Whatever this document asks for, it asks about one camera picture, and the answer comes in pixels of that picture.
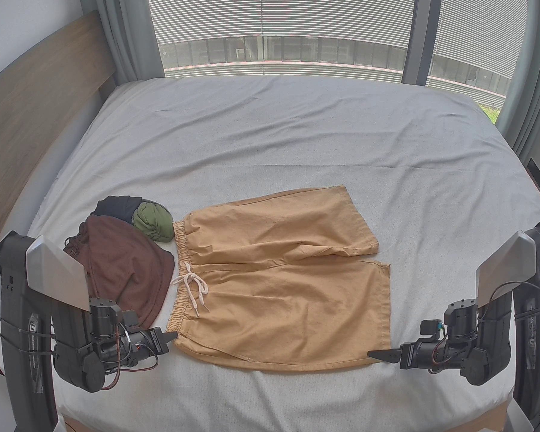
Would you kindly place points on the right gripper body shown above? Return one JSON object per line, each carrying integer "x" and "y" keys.
{"x": 416, "y": 356}

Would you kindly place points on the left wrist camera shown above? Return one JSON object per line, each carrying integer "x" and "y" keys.
{"x": 130, "y": 319}

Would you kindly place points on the grey-green curtain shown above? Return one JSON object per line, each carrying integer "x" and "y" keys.
{"x": 533, "y": 83}
{"x": 121, "y": 25}

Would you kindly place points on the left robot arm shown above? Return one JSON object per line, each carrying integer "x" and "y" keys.
{"x": 22, "y": 331}

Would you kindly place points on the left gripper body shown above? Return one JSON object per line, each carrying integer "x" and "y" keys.
{"x": 150, "y": 344}

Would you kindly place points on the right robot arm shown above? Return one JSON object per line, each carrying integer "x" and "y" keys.
{"x": 531, "y": 313}

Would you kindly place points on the black garment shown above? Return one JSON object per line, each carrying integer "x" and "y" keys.
{"x": 114, "y": 207}

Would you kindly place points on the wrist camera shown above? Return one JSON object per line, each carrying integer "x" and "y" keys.
{"x": 431, "y": 328}
{"x": 130, "y": 319}

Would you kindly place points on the window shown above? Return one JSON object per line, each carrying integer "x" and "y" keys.
{"x": 279, "y": 16}

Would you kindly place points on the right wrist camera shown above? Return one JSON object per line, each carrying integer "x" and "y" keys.
{"x": 431, "y": 328}

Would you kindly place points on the tan shorts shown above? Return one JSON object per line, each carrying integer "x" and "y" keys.
{"x": 288, "y": 286}

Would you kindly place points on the brown garment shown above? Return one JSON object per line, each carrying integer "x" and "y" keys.
{"x": 126, "y": 268}

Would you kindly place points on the bed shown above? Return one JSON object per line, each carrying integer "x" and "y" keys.
{"x": 270, "y": 142}

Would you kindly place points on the green garment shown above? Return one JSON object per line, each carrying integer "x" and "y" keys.
{"x": 153, "y": 223}

